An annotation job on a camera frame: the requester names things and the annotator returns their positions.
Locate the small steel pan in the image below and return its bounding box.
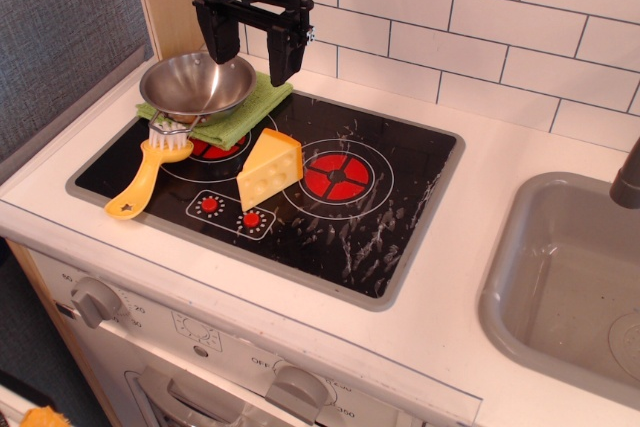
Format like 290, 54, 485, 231
140, 52, 257, 124

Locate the yellow dish brush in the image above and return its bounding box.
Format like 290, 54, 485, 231
104, 115, 194, 220

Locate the grey left oven knob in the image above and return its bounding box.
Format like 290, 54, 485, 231
71, 277, 122, 329

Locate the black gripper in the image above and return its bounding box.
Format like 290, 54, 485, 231
193, 0, 314, 87

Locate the grey oven knob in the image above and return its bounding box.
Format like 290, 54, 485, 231
265, 366, 329, 425
71, 277, 122, 329

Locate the green folded cloth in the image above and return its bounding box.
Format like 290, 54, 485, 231
137, 71, 293, 150

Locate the grey oven door handle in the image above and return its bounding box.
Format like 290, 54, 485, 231
137, 367, 282, 426

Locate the orange object bottom left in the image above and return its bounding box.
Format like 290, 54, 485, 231
19, 406, 71, 427

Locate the grey faucet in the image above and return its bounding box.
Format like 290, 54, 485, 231
609, 139, 640, 209

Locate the black toy stovetop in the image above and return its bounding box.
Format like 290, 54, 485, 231
65, 89, 467, 313

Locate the grey toy sink basin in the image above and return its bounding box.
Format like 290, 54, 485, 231
479, 172, 639, 409

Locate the grey right oven knob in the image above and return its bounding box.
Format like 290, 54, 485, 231
265, 366, 329, 425

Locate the yellow toy cheese wedge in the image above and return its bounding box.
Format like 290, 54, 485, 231
236, 128, 303, 211

